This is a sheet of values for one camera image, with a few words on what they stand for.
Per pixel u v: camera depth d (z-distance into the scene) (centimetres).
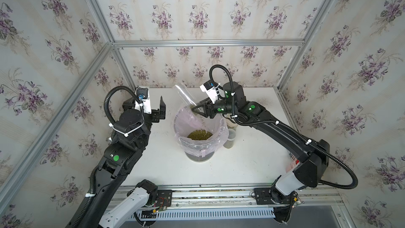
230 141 85
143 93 46
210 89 60
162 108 55
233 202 73
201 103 69
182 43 96
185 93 67
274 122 48
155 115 53
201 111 65
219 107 61
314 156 41
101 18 81
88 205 36
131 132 39
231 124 61
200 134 91
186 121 80
